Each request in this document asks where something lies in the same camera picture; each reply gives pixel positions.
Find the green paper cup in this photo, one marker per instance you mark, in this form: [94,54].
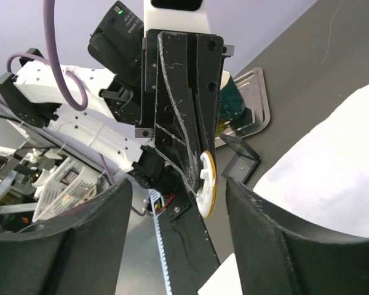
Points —
[232,104]

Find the white button-up shirt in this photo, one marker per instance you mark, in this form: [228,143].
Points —
[323,179]

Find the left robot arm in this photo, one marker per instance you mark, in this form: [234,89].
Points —
[97,107]

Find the silver metal tray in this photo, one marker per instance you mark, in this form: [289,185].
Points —
[257,114]

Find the small black box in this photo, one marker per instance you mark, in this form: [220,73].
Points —
[245,161]

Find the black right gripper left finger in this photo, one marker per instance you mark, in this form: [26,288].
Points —
[76,252]

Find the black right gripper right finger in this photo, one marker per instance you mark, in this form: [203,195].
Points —
[280,253]

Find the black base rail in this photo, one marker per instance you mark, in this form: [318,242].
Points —
[188,257]

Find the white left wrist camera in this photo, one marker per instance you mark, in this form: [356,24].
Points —
[182,16]

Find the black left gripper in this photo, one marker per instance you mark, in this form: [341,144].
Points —
[181,75]

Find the yellow sunflower brooch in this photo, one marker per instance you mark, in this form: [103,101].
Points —
[206,195]

